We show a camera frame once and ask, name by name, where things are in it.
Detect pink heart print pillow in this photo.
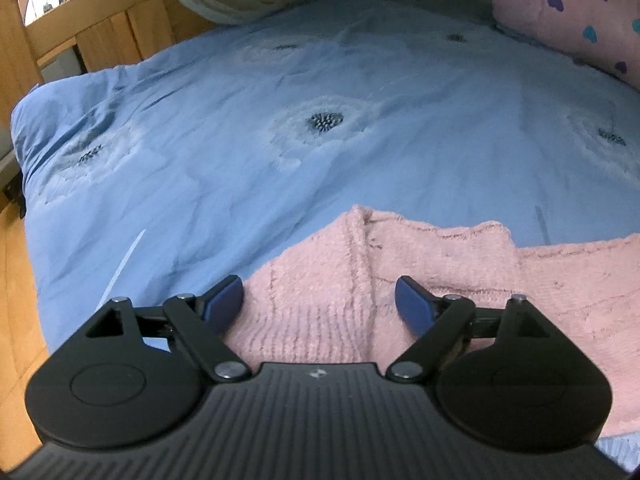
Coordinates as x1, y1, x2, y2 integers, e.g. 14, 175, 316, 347
491, 0, 640, 88

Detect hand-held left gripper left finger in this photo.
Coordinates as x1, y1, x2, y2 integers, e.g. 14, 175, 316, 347
84, 275, 252, 382

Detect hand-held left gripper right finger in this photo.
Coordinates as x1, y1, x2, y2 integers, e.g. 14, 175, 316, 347
386, 275, 552, 384

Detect blue dandelion print duvet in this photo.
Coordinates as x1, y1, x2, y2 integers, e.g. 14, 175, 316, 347
10, 0, 640, 462

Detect pink knit sweater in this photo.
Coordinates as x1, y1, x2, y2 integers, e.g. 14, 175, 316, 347
227, 205, 640, 438

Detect wooden bed frame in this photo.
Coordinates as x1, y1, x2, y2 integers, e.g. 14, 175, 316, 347
0, 0, 217, 133

